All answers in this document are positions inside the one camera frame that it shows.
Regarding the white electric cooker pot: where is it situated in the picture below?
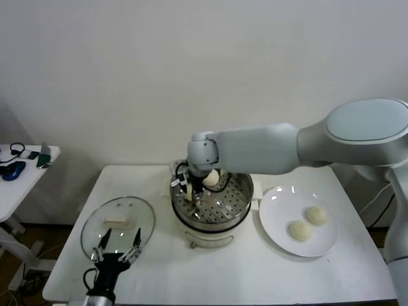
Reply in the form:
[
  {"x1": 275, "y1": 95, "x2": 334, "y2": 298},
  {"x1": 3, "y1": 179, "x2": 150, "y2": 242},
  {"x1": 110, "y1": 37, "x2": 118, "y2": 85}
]
[{"x1": 160, "y1": 178, "x2": 263, "y2": 250}]

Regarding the white side table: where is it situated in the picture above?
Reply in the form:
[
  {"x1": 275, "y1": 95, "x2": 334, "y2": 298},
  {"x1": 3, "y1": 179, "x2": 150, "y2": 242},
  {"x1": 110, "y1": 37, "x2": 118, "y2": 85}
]
[{"x1": 0, "y1": 145, "x2": 61, "y2": 293}]

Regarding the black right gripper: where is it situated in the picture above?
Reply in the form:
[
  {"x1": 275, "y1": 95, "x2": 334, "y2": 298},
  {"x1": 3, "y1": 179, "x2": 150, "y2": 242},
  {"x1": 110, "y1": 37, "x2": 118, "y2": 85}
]
[{"x1": 187, "y1": 170, "x2": 208, "y2": 213}]

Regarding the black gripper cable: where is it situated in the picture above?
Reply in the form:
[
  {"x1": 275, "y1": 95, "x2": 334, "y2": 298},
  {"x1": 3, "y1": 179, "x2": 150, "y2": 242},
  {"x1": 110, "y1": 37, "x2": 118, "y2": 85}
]
[
  {"x1": 83, "y1": 268, "x2": 99, "y2": 291},
  {"x1": 203, "y1": 173, "x2": 231, "y2": 194}
]

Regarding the green and grey tool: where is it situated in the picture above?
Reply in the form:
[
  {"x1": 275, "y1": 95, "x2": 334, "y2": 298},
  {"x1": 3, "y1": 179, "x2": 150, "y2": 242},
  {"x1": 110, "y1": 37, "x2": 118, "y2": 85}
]
[{"x1": 36, "y1": 143, "x2": 53, "y2": 170}]

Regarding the black power cable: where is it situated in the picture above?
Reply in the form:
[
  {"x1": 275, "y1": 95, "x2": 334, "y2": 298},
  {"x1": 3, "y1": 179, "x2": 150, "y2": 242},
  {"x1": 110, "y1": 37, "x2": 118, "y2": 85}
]
[{"x1": 369, "y1": 194, "x2": 396, "y2": 228}]

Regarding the blue computer mouse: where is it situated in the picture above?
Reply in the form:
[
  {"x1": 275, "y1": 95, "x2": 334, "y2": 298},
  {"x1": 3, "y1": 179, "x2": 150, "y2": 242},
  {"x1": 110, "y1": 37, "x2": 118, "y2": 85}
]
[{"x1": 1, "y1": 161, "x2": 26, "y2": 182}]

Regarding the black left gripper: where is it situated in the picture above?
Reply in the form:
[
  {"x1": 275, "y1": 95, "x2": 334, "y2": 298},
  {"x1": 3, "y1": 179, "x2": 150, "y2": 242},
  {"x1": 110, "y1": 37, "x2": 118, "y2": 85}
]
[{"x1": 91, "y1": 227, "x2": 143, "y2": 298}]

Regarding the white round plate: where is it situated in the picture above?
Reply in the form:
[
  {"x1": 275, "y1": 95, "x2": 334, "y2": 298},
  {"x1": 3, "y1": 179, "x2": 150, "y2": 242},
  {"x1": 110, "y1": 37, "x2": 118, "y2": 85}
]
[{"x1": 258, "y1": 186, "x2": 338, "y2": 258}]

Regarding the round glass pot lid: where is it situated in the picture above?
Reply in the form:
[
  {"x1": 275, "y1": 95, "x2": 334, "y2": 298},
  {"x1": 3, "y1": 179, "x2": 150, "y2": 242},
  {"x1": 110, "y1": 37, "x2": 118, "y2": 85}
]
[{"x1": 80, "y1": 196, "x2": 156, "y2": 266}]

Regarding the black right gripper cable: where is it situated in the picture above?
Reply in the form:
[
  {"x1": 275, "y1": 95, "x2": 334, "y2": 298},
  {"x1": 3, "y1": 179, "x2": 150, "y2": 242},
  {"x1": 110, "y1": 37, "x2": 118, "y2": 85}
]
[{"x1": 203, "y1": 173, "x2": 231, "y2": 194}]

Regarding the white power cable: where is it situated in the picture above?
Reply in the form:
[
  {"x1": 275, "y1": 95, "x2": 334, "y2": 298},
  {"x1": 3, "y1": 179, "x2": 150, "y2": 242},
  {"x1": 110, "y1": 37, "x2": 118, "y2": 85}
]
[{"x1": 360, "y1": 184, "x2": 393, "y2": 214}]

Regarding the perforated steel steamer basket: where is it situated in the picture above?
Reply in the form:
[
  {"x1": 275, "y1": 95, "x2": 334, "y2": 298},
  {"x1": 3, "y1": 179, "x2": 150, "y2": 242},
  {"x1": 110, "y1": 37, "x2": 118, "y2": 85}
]
[{"x1": 169, "y1": 155, "x2": 254, "y2": 228}]

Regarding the black floor cable bundle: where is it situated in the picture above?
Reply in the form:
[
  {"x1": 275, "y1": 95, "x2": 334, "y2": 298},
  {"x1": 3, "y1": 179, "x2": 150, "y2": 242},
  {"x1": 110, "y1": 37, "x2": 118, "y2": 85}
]
[{"x1": 18, "y1": 270, "x2": 48, "y2": 291}]

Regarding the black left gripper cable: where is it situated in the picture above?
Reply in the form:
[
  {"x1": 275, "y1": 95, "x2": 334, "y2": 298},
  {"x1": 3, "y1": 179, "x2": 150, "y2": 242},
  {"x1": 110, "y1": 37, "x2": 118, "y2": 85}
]
[{"x1": 83, "y1": 268, "x2": 99, "y2": 291}]

